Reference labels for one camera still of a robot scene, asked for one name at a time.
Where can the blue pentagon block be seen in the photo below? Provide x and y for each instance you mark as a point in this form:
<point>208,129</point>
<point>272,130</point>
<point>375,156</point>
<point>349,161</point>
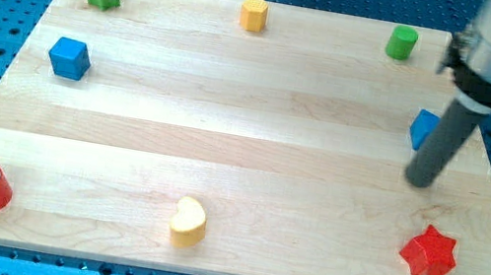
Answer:
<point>423,124</point>

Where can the red star block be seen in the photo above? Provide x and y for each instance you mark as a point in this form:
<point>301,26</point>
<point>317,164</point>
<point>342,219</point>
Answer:
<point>430,253</point>

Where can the light wooden board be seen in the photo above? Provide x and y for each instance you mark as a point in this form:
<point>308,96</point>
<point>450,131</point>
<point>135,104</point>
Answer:
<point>294,140</point>

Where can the yellow hexagon block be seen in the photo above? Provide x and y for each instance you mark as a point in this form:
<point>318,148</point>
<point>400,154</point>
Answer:
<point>253,15</point>

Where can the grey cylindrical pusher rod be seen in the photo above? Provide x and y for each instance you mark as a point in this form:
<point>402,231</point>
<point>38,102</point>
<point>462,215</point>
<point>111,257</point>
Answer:
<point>454,128</point>

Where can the yellow heart block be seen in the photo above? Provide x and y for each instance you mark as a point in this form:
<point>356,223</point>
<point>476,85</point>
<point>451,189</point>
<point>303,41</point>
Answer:
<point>188,224</point>

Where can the blue cube block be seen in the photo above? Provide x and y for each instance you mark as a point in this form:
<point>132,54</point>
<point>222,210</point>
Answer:
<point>69,58</point>

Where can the green cylinder block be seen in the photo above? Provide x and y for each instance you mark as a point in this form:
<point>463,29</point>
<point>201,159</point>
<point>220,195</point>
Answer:
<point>401,42</point>

